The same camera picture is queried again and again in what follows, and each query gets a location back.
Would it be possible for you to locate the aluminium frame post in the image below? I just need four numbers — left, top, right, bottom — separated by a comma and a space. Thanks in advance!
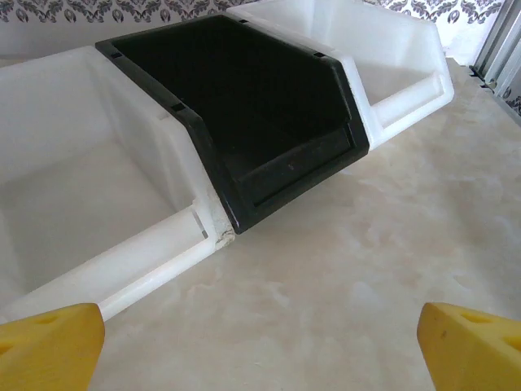
474, 0, 521, 89

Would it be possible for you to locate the aluminium side rail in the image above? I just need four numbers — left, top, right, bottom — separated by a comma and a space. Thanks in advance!
466, 64, 521, 108

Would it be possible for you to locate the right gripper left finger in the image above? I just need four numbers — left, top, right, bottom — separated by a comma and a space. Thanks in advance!
0, 303, 106, 391

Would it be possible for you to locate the white plastic bin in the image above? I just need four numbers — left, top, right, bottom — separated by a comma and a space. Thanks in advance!
225, 0, 456, 148
0, 45, 237, 325

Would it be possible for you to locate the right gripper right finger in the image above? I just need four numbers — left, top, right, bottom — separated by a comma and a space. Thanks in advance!
418, 301, 521, 391

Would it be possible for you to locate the black plastic bin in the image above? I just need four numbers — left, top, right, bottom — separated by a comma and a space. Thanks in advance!
94, 14, 370, 235

